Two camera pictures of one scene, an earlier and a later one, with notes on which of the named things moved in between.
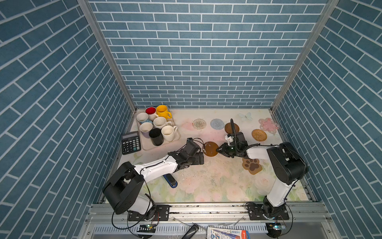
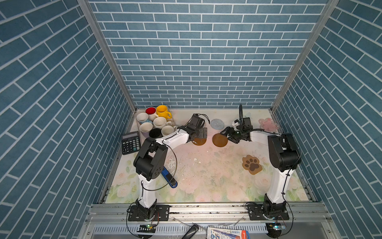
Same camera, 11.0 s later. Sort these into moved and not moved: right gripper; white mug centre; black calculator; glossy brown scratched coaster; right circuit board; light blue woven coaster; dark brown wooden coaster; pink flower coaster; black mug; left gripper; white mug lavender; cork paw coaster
Moved: glossy brown scratched coaster; right gripper; dark brown wooden coaster; left gripper
Not moved: white mug lavender; white mug centre; black mug; light blue woven coaster; pink flower coaster; black calculator; right circuit board; cork paw coaster
